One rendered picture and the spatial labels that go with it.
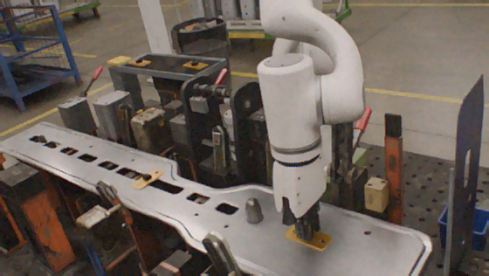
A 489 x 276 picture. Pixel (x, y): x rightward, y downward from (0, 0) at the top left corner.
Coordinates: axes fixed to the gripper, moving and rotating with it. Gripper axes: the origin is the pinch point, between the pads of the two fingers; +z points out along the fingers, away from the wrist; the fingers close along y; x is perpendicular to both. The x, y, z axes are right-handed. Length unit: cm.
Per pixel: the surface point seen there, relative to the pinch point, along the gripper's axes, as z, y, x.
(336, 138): -10.2, -14.6, -1.0
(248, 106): -10.5, -20.4, -27.6
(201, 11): 54, -341, -370
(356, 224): 2.9, -7.0, 6.1
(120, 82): -6, -30, -94
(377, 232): 3.0, -6.7, 10.4
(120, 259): 10.2, 18.1, -37.9
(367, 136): 103, -200, -88
